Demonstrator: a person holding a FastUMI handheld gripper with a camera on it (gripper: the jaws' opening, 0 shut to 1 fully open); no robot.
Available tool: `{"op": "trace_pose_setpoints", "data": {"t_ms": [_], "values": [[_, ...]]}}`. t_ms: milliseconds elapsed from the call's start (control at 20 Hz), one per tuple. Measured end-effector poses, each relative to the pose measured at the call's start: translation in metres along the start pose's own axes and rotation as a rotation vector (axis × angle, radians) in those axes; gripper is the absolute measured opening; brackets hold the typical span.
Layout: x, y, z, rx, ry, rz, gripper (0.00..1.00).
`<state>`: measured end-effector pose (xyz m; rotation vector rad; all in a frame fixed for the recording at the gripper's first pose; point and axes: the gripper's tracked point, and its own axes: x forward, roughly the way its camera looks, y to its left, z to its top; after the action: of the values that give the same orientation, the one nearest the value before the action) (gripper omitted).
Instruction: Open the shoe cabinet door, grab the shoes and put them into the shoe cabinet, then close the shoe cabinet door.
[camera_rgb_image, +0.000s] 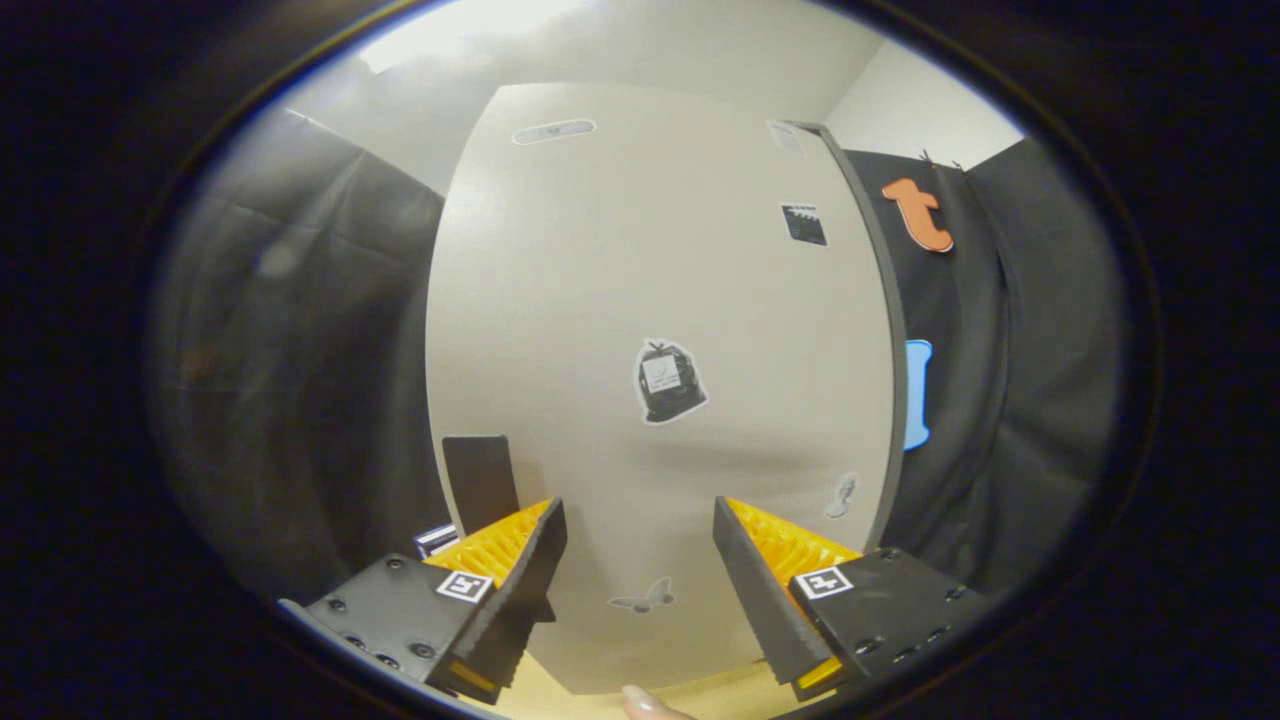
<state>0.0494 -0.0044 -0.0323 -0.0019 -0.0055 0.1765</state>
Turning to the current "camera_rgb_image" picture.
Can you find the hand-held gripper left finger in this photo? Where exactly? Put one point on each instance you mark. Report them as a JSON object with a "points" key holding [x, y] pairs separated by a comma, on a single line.
{"points": [[518, 600]]}

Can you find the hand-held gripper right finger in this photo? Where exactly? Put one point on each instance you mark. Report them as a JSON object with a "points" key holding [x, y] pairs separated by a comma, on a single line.
{"points": [[755, 600]]}

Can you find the white shoe cabinet door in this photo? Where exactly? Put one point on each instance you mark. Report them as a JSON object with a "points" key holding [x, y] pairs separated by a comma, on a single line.
{"points": [[580, 300]]}

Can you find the grey shoe cabinet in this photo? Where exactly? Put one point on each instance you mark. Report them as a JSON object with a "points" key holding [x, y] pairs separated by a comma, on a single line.
{"points": [[898, 320]]}

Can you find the white cover book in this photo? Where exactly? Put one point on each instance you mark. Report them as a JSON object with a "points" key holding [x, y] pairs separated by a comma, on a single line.
{"points": [[437, 540]]}

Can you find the black backdrop cloth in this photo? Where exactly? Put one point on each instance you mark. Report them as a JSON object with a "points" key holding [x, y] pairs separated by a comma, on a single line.
{"points": [[300, 400]]}

